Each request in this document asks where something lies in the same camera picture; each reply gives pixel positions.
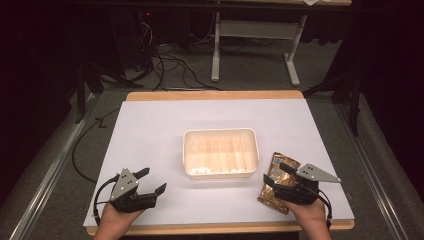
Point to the dark computer tower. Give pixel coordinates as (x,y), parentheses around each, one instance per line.
(133,36)

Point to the person's left hand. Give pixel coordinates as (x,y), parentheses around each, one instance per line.
(117,216)

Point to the white metal desk frame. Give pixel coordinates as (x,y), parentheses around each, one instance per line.
(256,29)

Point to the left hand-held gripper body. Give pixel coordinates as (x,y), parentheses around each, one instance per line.
(128,196)

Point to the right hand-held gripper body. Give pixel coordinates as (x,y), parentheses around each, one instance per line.
(308,186)

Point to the wooden table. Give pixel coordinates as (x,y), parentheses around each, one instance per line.
(213,95)

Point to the golden brown snack packet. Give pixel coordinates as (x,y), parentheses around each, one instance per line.
(281,176)

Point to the metal floor rail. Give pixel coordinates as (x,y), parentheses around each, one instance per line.
(370,156)
(50,173)

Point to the white table mat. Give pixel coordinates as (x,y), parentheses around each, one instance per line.
(206,113)

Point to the black metal stand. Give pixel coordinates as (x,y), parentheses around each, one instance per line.
(81,93)
(353,100)

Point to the person's right hand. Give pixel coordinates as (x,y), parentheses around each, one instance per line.
(310,213)

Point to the white ribbed plastic box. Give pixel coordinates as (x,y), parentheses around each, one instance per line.
(220,153)

